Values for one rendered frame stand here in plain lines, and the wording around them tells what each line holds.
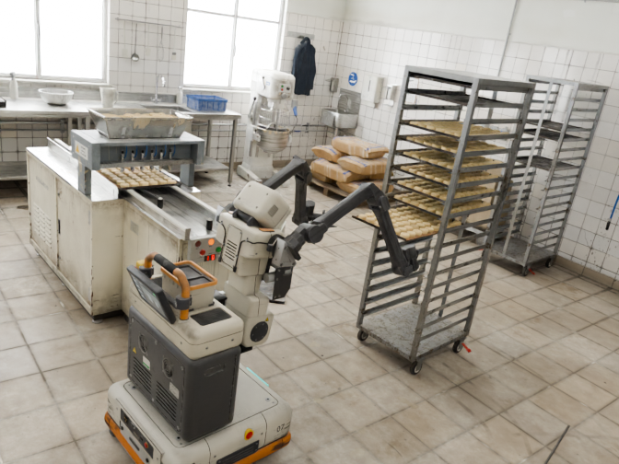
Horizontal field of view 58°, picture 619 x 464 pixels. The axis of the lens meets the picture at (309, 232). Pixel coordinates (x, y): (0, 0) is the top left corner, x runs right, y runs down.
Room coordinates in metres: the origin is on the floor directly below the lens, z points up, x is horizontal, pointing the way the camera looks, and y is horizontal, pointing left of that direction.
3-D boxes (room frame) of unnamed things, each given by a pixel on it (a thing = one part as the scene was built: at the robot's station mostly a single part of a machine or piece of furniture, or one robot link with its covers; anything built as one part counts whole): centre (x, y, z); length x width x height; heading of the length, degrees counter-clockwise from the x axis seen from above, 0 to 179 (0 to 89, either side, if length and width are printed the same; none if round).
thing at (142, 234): (2.99, 0.77, 0.45); 0.70 x 0.34 x 0.90; 44
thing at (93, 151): (3.36, 1.12, 1.01); 0.72 x 0.33 x 0.34; 134
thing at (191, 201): (3.54, 1.09, 0.87); 2.01 x 0.03 x 0.07; 44
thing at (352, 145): (7.01, -0.47, 0.62); 0.72 x 0.42 x 0.17; 47
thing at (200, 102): (6.63, 1.43, 0.95); 0.40 x 0.30 x 0.14; 134
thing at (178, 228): (3.34, 1.30, 0.87); 2.01 x 0.03 x 0.07; 44
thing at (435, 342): (3.35, -0.79, 0.93); 0.64 x 0.51 x 1.78; 135
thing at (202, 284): (2.07, 0.47, 0.87); 0.23 x 0.15 x 0.11; 45
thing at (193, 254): (2.73, 0.52, 0.77); 0.24 x 0.04 x 0.14; 134
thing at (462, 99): (3.35, -0.80, 1.68); 0.60 x 0.40 x 0.02; 135
